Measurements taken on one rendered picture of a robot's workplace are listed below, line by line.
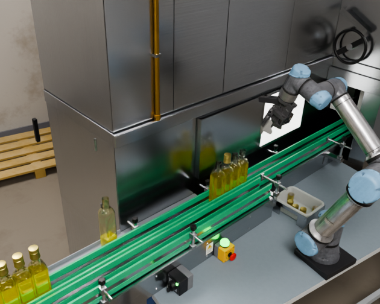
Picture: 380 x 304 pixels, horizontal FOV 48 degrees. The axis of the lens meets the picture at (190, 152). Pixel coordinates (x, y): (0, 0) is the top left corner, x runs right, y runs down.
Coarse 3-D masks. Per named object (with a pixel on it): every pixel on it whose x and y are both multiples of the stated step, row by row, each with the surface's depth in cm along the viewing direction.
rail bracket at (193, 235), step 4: (192, 224) 186; (192, 228) 185; (196, 228) 185; (192, 232) 186; (192, 236) 187; (196, 236) 187; (192, 240) 189; (200, 240) 185; (192, 244) 190; (192, 248) 190; (196, 248) 192
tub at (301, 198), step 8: (280, 192) 237; (288, 192) 242; (296, 192) 241; (304, 192) 238; (280, 200) 231; (296, 200) 243; (304, 200) 239; (312, 200) 235; (320, 200) 232; (320, 208) 227
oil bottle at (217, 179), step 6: (216, 174) 207; (222, 174) 208; (210, 180) 211; (216, 180) 208; (222, 180) 209; (210, 186) 213; (216, 186) 209; (222, 186) 211; (210, 192) 214; (216, 192) 211; (222, 192) 214; (210, 198) 216
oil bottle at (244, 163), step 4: (240, 160) 217; (244, 160) 218; (240, 164) 217; (244, 164) 218; (248, 164) 220; (244, 168) 219; (244, 172) 221; (240, 176) 220; (244, 176) 222; (240, 180) 221; (244, 180) 224; (240, 184) 223
